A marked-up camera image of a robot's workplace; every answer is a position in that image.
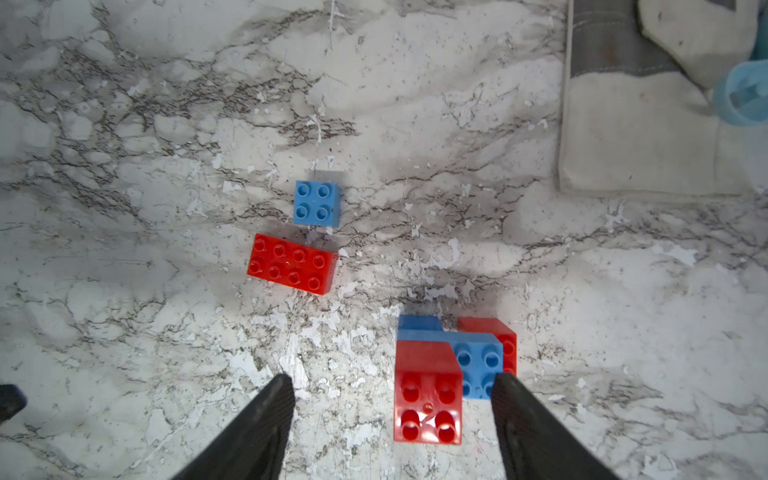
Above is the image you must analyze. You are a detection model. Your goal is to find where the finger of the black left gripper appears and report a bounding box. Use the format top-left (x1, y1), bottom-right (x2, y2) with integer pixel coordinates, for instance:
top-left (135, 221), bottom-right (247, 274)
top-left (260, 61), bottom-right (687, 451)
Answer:
top-left (0, 384), bottom-right (27, 423)

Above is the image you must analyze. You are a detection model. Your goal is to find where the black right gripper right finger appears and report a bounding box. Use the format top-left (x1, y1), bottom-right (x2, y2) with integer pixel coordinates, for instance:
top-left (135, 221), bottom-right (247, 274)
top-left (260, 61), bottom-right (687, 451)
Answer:
top-left (491, 373), bottom-right (616, 479)

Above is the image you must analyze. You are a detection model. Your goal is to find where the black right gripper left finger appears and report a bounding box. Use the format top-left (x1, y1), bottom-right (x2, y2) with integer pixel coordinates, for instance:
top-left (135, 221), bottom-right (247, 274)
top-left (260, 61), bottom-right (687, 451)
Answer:
top-left (175, 373), bottom-right (295, 480)

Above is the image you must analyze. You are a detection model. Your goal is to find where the blue 2x4 lego brick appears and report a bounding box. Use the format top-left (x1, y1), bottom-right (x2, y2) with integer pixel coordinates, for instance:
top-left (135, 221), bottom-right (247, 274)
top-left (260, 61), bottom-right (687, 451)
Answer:
top-left (397, 330), bottom-right (503, 400)

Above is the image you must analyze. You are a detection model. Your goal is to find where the red 2x2 lego brick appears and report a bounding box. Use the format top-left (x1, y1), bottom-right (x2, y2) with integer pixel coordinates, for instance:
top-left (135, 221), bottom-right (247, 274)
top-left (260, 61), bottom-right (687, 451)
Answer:
top-left (393, 340), bottom-right (463, 445)
top-left (457, 316), bottom-right (518, 378)

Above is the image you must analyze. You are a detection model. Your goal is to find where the blue 2x2 lego brick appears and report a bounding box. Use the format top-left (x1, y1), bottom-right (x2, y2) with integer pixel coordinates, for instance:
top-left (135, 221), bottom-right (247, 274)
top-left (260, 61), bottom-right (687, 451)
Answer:
top-left (398, 315), bottom-right (443, 331)

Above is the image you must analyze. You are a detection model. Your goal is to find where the red 2x4 lego brick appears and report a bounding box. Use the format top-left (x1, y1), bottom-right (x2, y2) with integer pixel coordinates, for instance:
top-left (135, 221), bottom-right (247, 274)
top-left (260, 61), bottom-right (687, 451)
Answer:
top-left (247, 234), bottom-right (338, 295)

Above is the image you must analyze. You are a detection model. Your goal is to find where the small blue lego brick far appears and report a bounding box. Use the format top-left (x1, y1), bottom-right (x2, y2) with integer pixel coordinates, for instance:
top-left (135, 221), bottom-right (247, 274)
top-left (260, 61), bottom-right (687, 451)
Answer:
top-left (293, 181), bottom-right (341, 228)

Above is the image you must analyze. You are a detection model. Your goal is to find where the grey white work glove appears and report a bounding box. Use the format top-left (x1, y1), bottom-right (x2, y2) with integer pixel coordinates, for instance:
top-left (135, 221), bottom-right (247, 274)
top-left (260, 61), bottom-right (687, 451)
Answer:
top-left (558, 1), bottom-right (767, 202)

